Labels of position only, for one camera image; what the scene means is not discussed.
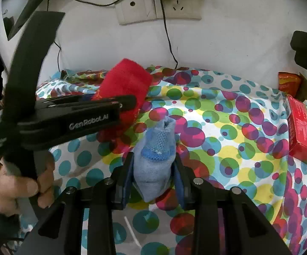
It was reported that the black television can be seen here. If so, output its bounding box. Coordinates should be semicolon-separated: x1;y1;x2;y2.
7;0;67;41

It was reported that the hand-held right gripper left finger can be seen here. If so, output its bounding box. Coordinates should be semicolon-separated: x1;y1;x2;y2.
18;151;135;255

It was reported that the orange red snack packet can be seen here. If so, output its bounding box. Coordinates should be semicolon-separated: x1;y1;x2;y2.
278;72;304;96

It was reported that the person's left hand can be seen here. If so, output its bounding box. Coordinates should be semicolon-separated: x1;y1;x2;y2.
0;150;55;216

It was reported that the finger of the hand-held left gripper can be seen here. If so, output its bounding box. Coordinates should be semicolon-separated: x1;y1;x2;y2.
38;95;137;111

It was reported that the red box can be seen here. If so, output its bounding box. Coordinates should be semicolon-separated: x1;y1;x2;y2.
286;95;307;165

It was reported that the polka dot tablecloth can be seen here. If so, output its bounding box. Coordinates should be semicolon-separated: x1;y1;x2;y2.
35;65;307;255

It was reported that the thin black cable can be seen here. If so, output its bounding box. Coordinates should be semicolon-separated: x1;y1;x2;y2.
53;40;63;72

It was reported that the red sock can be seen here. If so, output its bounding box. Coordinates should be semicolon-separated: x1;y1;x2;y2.
91;58;154;149

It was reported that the light blue sock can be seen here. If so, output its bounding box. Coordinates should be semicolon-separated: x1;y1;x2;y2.
133;117;177;202

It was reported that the white power wall socket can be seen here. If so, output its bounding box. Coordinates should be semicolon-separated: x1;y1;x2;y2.
153;0;203;20

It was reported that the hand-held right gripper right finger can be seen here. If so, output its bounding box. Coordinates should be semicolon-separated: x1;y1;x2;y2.
173;153;293;255

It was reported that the white coaxial wall socket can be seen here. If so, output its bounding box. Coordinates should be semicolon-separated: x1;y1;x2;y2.
115;0;156;26

